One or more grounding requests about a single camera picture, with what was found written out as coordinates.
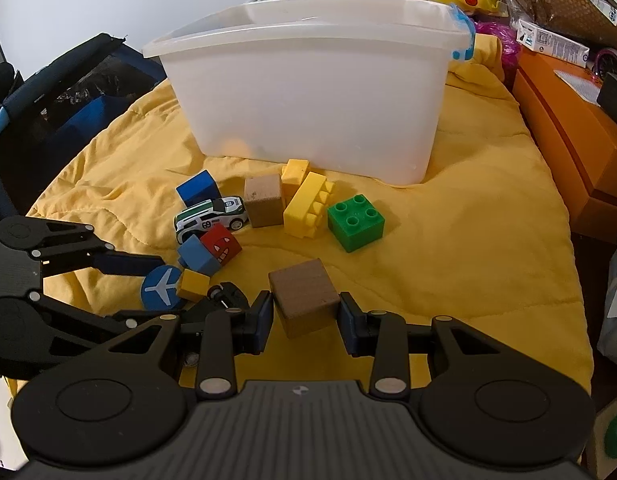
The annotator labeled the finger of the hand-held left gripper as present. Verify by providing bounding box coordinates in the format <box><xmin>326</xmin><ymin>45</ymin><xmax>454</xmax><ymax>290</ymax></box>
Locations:
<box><xmin>31</xmin><ymin>217</ymin><xmax>175</xmax><ymax>278</ymax></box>
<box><xmin>26</xmin><ymin>292</ymin><xmax>182</xmax><ymax>373</ymax></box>

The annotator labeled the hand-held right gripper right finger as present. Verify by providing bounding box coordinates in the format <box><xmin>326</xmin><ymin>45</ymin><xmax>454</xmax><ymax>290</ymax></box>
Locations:
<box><xmin>339</xmin><ymin>291</ymin><xmax>494</xmax><ymax>396</ymax></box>

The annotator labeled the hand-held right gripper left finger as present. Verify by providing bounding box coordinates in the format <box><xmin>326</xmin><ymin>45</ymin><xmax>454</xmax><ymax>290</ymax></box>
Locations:
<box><xmin>107</xmin><ymin>291</ymin><xmax>275</xmax><ymax>401</ymax></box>

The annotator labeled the blue round airplane disc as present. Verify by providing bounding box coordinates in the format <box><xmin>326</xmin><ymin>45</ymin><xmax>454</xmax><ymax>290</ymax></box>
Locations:
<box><xmin>141</xmin><ymin>265</ymin><xmax>182</xmax><ymax>310</ymax></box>

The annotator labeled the dark wooden cube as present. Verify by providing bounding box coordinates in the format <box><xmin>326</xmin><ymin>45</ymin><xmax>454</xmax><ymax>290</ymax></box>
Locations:
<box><xmin>268</xmin><ymin>258</ymin><xmax>342</xmax><ymax>339</ymax></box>

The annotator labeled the white plastic bin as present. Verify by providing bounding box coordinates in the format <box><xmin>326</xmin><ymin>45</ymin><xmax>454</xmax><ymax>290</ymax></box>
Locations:
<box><xmin>142</xmin><ymin>0</ymin><xmax>475</xmax><ymax>186</ymax></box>

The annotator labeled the small yellow block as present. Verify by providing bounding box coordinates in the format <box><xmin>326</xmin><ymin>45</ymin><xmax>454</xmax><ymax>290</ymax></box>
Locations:
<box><xmin>179</xmin><ymin>269</ymin><xmax>210</xmax><ymax>303</ymax></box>

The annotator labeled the green and white toy car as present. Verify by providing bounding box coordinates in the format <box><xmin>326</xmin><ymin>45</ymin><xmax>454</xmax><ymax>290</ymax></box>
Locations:
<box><xmin>174</xmin><ymin>196</ymin><xmax>249</xmax><ymax>244</ymax></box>

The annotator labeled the red face block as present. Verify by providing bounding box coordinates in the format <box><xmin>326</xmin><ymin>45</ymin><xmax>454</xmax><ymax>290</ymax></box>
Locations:
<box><xmin>201</xmin><ymin>223</ymin><xmax>240</xmax><ymax>265</ymax></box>

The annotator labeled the green brick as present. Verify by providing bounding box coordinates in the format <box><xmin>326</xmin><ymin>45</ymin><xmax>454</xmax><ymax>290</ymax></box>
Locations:
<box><xmin>327</xmin><ymin>195</ymin><xmax>387</xmax><ymax>252</ymax></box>

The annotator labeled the blue arch block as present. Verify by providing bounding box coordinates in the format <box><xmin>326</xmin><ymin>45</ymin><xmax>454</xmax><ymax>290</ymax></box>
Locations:
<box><xmin>176</xmin><ymin>170</ymin><xmax>222</xmax><ymax>207</ymax></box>

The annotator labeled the large yellow brick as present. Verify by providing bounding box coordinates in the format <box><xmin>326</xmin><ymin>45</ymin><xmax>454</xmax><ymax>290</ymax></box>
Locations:
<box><xmin>283</xmin><ymin>171</ymin><xmax>336</xmax><ymax>238</ymax></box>

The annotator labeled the light wooden cube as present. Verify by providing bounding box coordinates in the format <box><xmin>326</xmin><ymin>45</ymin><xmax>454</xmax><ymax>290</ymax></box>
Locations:
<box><xmin>244</xmin><ymin>174</ymin><xmax>284</xmax><ymax>228</ymax></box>

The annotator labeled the yellow blanket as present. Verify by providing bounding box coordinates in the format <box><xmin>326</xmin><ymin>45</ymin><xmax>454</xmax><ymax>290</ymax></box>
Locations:
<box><xmin>6</xmin><ymin>32</ymin><xmax>594</xmax><ymax>401</ymax></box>

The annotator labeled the small yellow brick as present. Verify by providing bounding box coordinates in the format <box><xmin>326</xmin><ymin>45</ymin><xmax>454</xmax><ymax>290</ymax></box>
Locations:
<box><xmin>281</xmin><ymin>158</ymin><xmax>310</xmax><ymax>201</ymax></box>

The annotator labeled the dark blue fabric chair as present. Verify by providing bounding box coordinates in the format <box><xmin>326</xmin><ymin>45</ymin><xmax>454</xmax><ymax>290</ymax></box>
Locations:
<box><xmin>0</xmin><ymin>32</ymin><xmax>169</xmax><ymax>221</ymax></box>

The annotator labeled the orange box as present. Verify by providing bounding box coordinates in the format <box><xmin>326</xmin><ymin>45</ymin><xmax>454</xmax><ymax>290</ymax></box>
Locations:
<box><xmin>511</xmin><ymin>47</ymin><xmax>617</xmax><ymax>241</ymax></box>

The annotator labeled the light blue packet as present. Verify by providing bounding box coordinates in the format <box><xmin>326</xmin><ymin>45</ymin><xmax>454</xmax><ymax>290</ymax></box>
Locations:
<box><xmin>449</xmin><ymin>4</ymin><xmax>477</xmax><ymax>61</ymax></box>

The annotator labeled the magenta plastic wrap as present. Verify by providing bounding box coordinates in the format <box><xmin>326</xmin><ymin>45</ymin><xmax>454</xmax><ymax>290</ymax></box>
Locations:
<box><xmin>476</xmin><ymin>20</ymin><xmax>522</xmax><ymax>68</ymax></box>

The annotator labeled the white and blue carton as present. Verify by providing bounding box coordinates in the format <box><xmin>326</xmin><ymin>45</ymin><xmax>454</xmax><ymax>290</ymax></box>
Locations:
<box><xmin>519</xmin><ymin>20</ymin><xmax>592</xmax><ymax>68</ymax></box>

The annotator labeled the small black box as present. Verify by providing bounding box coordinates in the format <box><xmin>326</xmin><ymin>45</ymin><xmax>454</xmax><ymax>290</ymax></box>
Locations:
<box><xmin>597</xmin><ymin>72</ymin><xmax>617</xmax><ymax>131</ymax></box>

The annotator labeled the dark tape roll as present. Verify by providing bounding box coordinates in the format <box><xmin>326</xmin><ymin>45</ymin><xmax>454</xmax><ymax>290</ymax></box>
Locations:
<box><xmin>591</xmin><ymin>47</ymin><xmax>617</xmax><ymax>81</ymax></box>

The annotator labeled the brown padded bag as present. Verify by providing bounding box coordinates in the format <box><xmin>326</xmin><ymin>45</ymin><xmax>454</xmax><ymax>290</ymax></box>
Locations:
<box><xmin>503</xmin><ymin>0</ymin><xmax>617</xmax><ymax>53</ymax></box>

